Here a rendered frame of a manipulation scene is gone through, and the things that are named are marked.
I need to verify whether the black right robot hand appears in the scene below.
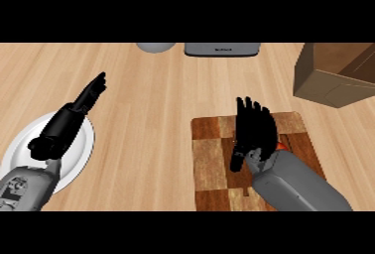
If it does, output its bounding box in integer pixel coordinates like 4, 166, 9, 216
229, 96, 280, 173

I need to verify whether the brown checkered wooden cutting board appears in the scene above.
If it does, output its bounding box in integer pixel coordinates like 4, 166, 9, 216
189, 111, 328, 212

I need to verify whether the grey rounded object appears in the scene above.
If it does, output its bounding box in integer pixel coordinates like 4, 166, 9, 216
134, 43, 177, 55

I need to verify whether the white round plate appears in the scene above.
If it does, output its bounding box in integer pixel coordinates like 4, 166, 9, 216
0, 110, 96, 195

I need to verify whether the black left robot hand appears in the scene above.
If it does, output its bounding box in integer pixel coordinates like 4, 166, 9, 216
27, 71, 108, 162

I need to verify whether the brown cardboard box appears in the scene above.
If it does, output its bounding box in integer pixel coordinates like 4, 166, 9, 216
291, 43, 375, 109

